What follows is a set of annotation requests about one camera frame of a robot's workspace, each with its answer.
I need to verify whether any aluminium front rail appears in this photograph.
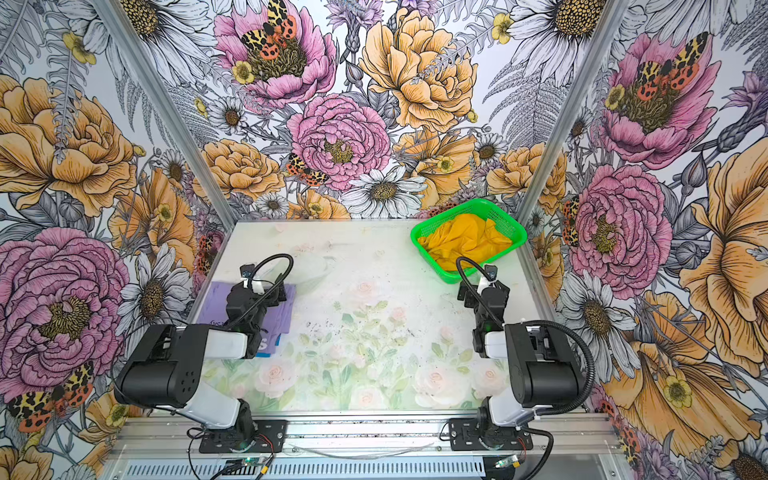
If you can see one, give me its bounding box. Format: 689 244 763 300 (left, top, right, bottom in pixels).
108 410 621 461

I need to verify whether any right green circuit board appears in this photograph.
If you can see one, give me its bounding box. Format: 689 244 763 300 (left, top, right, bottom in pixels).
494 455 522 469

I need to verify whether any left aluminium corner post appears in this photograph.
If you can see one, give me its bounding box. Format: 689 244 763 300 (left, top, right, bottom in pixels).
94 1 238 232

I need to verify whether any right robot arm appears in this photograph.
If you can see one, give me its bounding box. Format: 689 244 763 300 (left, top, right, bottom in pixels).
448 282 591 452

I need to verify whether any yellow t shirt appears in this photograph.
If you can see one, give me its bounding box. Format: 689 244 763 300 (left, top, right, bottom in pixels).
418 213 513 272

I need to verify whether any right aluminium corner post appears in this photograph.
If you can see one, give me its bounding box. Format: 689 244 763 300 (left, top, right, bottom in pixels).
515 0 631 226

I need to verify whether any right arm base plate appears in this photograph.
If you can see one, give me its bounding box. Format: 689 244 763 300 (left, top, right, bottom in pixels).
447 418 533 452

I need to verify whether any aluminium corner post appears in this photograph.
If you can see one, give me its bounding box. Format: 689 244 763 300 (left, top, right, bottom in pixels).
94 1 238 232
515 0 631 226

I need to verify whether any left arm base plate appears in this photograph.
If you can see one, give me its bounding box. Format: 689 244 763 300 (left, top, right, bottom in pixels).
198 420 288 454

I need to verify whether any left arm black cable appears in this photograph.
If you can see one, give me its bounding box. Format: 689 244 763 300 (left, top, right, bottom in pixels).
236 253 295 331

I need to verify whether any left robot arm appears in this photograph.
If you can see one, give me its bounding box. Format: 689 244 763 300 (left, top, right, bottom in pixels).
114 281 292 453

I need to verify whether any folded purple t shirt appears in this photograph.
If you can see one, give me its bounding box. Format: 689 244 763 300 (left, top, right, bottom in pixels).
197 282 296 358

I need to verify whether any green plastic basket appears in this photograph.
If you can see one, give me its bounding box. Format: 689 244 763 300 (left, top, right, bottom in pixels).
410 199 528 284

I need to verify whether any green circuit board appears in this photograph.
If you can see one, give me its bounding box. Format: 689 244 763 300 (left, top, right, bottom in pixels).
494 455 522 469
226 457 271 474

